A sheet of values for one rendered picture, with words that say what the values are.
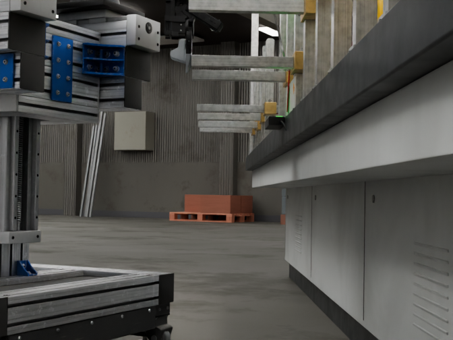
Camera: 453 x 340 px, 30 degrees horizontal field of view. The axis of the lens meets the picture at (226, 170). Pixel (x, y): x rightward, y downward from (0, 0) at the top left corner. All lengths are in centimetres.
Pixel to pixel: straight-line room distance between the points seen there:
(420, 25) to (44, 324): 148
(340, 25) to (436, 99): 71
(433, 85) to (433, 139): 6
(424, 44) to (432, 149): 16
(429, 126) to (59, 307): 139
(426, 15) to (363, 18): 55
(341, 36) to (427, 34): 81
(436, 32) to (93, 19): 185
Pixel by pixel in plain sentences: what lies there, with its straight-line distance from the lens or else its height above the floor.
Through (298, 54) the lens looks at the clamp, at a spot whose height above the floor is 86.
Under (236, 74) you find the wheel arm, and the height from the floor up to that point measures 84.
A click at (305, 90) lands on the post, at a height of 74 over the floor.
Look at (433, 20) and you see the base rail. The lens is 85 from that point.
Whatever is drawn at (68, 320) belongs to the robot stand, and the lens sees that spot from 224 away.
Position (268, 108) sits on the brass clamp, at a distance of 357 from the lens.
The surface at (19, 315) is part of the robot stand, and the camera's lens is 209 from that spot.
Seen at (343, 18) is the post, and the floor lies 82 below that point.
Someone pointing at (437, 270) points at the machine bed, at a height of 33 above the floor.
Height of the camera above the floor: 47
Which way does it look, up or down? 2 degrees up
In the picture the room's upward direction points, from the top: 1 degrees clockwise
